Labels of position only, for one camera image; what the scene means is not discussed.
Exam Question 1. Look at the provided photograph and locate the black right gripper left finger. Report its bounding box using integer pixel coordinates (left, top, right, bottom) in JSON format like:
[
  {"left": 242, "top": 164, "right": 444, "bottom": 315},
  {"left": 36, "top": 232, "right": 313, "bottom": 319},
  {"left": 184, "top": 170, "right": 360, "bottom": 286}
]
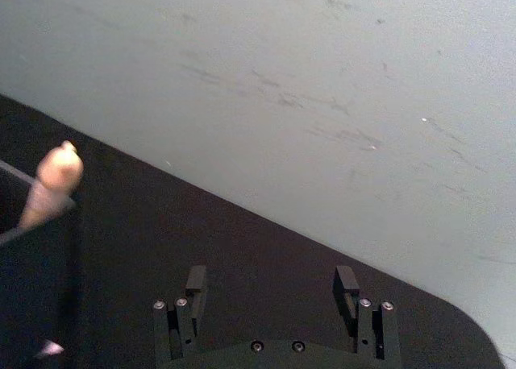
[{"left": 152, "top": 264, "right": 209, "bottom": 361}]

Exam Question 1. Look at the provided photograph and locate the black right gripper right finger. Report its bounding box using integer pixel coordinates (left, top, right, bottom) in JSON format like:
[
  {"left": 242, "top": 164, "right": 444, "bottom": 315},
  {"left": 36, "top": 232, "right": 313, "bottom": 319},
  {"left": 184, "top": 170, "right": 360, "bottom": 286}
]
[{"left": 332, "top": 265, "right": 401, "bottom": 361}]

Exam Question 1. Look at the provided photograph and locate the person's hand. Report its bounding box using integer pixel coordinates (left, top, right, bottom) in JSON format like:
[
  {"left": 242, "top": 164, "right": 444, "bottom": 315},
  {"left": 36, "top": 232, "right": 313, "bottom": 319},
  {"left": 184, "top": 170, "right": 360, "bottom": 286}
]
[{"left": 18, "top": 139, "right": 85, "bottom": 230}]

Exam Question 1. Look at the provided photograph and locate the black table cloth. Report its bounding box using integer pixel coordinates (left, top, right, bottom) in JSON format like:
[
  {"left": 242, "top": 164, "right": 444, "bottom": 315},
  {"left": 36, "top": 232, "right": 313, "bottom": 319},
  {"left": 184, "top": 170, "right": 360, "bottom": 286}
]
[{"left": 0, "top": 93, "right": 510, "bottom": 369}]

